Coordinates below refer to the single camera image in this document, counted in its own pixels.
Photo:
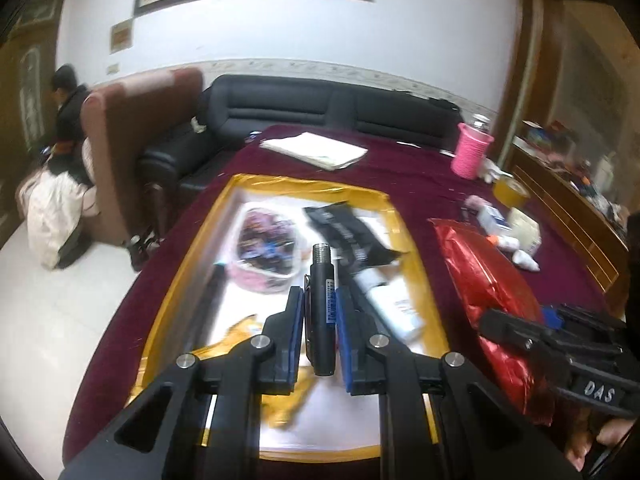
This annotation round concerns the black leather sofa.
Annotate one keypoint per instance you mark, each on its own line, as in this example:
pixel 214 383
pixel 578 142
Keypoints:
pixel 300 105

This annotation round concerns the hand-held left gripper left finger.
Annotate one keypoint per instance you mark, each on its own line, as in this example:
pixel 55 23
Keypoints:
pixel 296 330

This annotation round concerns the crumpled white tissue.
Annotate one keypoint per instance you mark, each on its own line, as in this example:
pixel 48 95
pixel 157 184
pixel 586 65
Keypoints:
pixel 492 171

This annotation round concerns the red foil packet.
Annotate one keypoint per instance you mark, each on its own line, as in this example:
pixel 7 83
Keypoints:
pixel 480 280

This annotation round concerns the black foil packet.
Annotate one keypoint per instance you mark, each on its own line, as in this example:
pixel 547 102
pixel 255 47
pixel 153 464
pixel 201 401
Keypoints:
pixel 350 232

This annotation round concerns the yellow tape roll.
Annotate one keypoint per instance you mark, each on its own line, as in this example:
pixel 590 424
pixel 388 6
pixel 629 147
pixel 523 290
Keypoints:
pixel 505 195

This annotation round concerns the white paper sheet yellow tape border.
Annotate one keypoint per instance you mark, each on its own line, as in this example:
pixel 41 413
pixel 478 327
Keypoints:
pixel 325 415

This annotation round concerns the white cloth bag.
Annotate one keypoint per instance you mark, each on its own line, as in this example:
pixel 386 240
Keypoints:
pixel 50 210

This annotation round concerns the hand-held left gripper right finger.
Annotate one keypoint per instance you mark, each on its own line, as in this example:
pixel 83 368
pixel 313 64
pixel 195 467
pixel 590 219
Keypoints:
pixel 345 340

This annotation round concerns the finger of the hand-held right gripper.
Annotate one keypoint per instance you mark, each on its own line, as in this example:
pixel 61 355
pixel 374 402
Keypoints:
pixel 575 317
pixel 515 332

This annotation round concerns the folded white cloth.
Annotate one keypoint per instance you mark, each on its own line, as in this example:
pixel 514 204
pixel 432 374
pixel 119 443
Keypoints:
pixel 320 150

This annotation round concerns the wall socket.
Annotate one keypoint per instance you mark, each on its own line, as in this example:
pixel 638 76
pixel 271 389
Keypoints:
pixel 113 68

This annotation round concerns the small white bottle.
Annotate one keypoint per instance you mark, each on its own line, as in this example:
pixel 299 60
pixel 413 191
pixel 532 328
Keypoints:
pixel 522 260

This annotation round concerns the wooden cabinet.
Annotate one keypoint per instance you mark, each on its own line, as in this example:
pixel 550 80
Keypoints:
pixel 30 110

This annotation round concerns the brown armchair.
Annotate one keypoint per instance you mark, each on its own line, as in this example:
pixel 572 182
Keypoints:
pixel 130 135

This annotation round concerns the yellow snack packet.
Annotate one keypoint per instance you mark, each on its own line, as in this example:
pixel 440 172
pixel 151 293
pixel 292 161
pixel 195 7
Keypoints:
pixel 240 332

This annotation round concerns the small white cloth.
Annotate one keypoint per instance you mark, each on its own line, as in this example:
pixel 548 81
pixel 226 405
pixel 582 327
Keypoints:
pixel 198 124

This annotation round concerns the dark shoe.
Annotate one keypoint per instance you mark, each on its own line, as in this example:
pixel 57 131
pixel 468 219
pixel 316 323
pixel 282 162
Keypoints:
pixel 142 247

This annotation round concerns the small wall frame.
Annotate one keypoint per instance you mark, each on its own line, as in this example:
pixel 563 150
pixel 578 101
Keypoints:
pixel 121 35

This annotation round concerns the white tube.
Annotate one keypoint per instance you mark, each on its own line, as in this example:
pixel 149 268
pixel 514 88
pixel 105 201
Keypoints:
pixel 395 310

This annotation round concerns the person's right hand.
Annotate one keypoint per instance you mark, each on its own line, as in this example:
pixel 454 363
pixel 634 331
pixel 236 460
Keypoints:
pixel 585 435

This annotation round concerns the pile of assorted clutter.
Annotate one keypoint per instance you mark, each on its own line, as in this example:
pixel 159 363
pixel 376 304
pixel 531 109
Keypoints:
pixel 575 165

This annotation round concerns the wooden sideboard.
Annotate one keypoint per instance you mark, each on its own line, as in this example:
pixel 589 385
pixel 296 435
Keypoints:
pixel 560 200

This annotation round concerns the black marker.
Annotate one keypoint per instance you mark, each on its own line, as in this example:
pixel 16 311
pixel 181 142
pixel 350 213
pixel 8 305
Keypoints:
pixel 322 320

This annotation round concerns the small white and blue box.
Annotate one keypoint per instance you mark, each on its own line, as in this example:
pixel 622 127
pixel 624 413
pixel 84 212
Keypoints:
pixel 492 219

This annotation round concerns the maroon tablecloth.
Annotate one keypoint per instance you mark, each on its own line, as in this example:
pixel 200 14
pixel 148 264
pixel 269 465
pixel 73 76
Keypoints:
pixel 425 170

